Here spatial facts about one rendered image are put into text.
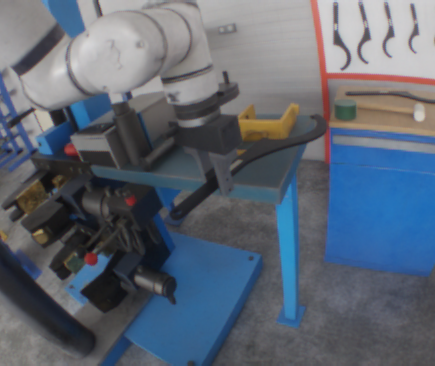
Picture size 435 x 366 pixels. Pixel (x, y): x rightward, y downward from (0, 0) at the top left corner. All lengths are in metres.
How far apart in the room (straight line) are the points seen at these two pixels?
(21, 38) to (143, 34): 0.16
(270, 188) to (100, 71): 0.42
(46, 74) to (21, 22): 0.08
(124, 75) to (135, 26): 0.05
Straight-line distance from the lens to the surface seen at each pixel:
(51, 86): 0.37
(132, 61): 0.26
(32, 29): 0.35
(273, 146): 0.58
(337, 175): 1.28
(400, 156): 1.22
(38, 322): 1.40
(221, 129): 0.39
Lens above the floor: 1.40
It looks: 33 degrees down
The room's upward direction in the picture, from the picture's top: 16 degrees counter-clockwise
